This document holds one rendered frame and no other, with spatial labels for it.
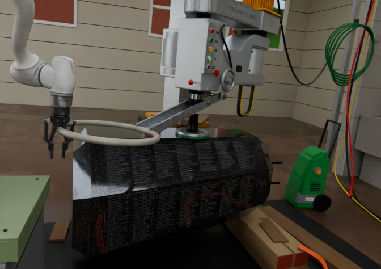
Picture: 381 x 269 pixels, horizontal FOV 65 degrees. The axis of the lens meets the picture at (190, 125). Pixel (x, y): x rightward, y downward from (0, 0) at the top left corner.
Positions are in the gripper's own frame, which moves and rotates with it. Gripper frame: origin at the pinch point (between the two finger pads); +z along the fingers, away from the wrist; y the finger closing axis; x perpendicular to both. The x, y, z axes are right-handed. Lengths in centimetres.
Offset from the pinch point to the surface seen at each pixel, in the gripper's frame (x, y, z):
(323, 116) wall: 277, 701, 7
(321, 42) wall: 330, 710, -180
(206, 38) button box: 1, 75, -63
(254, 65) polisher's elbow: 24, 143, -56
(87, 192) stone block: 4.2, 16.1, 23.1
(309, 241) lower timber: -32, 171, 66
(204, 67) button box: 1, 76, -47
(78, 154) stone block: 23.5, 16.2, 9.2
